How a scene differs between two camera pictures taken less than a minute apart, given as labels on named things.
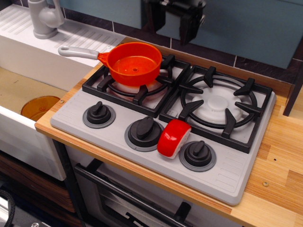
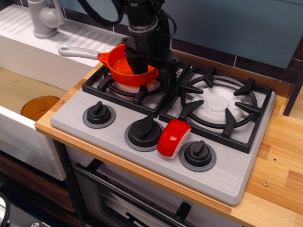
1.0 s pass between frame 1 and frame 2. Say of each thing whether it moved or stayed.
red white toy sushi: stayed
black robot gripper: moved
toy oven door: stayed
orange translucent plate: stayed
